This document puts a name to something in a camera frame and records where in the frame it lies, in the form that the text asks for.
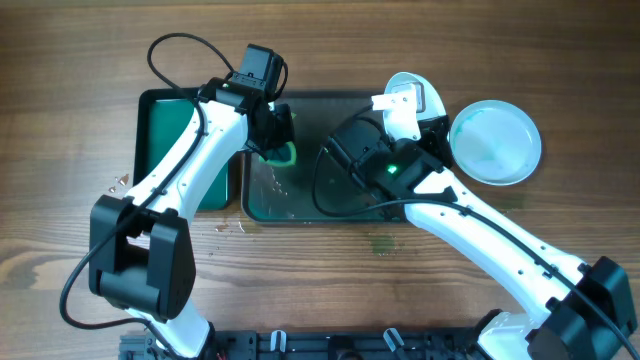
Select white plate with green smears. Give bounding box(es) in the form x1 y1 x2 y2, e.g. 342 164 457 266
384 72 446 122

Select green and yellow sponge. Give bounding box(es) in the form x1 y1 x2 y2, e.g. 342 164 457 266
258 113 297 167

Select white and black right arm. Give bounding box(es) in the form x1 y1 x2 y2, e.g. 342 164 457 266
319 116 639 359

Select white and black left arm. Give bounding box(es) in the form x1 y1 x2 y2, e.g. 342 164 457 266
88 44 293 359

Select large dark grey tray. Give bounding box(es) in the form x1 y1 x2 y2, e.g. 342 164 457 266
242 90 403 225

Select small green soapy water tray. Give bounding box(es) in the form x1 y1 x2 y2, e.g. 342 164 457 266
133 89 238 211

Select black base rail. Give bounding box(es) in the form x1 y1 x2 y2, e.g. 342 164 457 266
118 327 494 360

